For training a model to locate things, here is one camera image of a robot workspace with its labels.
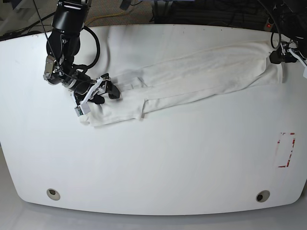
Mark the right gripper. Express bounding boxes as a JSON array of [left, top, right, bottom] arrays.
[[72, 75, 120, 105]]

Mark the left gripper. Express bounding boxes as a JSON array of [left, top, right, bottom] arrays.
[[269, 40, 298, 64]]

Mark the white printed T-shirt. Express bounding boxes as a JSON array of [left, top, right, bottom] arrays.
[[79, 41, 283, 127]]

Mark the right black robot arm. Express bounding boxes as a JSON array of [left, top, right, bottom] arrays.
[[44, 0, 120, 105]]

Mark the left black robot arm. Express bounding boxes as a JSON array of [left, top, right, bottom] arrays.
[[266, 0, 307, 64]]

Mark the red tape rectangle marker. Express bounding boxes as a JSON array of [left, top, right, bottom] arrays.
[[274, 132, 296, 168]]

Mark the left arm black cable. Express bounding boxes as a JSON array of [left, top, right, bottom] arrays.
[[258, 0, 283, 50]]

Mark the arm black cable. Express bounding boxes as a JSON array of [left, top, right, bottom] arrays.
[[33, 0, 101, 80], [258, 0, 283, 50]]

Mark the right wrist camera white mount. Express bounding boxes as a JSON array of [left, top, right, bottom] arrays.
[[71, 73, 111, 117]]

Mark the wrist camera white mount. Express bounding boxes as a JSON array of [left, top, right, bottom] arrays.
[[71, 73, 111, 117], [282, 42, 307, 78]]

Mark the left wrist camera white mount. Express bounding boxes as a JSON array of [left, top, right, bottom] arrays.
[[282, 42, 307, 78]]

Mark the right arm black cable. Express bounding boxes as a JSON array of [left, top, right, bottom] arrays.
[[33, 0, 101, 80]]

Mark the yellow floor cable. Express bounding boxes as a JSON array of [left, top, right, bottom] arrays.
[[83, 8, 128, 28]]

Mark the left table cable grommet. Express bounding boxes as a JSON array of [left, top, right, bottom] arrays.
[[47, 189, 60, 201]]

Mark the table cable grommet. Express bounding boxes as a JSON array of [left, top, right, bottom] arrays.
[[256, 190, 271, 203], [47, 189, 60, 201]]

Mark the right table cable grommet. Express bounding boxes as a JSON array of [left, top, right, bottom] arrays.
[[256, 190, 271, 203]]

